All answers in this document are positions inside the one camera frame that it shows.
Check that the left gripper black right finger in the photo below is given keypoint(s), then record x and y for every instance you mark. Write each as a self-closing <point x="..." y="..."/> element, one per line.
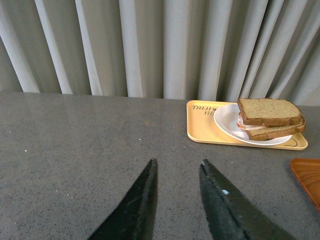
<point x="230" y="215"/>

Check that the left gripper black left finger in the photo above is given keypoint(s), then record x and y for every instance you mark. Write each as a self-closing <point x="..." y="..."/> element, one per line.
<point x="134" y="217"/>

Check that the white round plate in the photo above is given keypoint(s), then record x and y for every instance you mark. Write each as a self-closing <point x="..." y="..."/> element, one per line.
<point x="226" y="118"/>

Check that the bread slice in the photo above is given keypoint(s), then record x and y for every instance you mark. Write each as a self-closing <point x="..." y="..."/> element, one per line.
<point x="271" y="132"/>
<point x="268" y="112"/>

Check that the brown wooden tray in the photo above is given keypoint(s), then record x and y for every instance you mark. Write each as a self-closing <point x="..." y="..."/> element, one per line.
<point x="307" y="172"/>

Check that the fried egg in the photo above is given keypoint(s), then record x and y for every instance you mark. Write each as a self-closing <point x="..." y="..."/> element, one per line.
<point x="245" y="127"/>

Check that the yellow bear tray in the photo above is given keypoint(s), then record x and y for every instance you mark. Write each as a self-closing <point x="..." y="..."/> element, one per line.
<point x="201" y="128"/>

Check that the grey pleated curtain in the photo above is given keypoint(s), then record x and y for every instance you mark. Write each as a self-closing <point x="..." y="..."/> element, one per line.
<point x="215" y="50"/>

